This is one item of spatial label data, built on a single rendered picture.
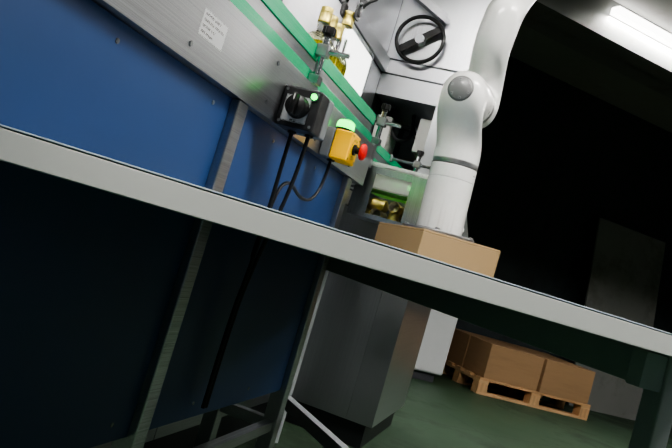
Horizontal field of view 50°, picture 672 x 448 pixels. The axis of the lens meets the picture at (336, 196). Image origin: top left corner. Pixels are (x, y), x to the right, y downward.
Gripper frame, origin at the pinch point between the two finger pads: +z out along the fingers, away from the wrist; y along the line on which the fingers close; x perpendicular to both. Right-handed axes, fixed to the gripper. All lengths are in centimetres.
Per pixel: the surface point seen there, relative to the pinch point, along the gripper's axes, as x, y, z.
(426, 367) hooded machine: 344, 5, 129
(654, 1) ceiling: 281, 89, -144
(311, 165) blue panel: -31, 14, 49
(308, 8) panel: -2.5, -12.0, 2.2
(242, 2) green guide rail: -86, 14, 32
